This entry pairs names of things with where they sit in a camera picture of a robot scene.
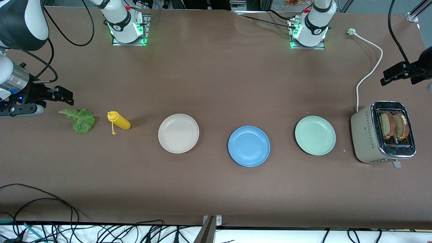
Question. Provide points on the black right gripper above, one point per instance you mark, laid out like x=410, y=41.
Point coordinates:
x=33, y=91

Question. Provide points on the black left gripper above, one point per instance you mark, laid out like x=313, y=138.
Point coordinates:
x=423, y=64

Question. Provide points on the green lettuce leaf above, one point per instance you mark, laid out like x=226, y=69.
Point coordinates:
x=82, y=122

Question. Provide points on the brown bread slice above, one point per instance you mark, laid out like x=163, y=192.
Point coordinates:
x=402, y=125
x=387, y=124

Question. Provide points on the yellow squeeze bottle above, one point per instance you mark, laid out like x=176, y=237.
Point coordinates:
x=122, y=123

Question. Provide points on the blue plate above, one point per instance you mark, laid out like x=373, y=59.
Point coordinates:
x=249, y=146

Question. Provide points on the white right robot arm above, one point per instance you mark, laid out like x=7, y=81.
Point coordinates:
x=20, y=27

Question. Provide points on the green plate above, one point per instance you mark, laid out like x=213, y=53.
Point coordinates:
x=315, y=135

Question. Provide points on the white plate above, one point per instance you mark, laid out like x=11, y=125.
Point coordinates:
x=178, y=133

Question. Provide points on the beige chrome toaster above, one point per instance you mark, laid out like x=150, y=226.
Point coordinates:
x=364, y=135

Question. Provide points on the orange snack packet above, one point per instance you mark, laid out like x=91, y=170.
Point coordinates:
x=296, y=2

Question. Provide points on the aluminium frame extrusion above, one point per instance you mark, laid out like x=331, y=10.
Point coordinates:
x=416, y=11

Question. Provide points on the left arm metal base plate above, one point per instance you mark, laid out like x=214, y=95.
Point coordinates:
x=322, y=46

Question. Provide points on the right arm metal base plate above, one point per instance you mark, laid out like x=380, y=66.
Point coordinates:
x=146, y=30

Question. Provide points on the silver metal table bracket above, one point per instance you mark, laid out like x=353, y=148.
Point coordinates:
x=212, y=221

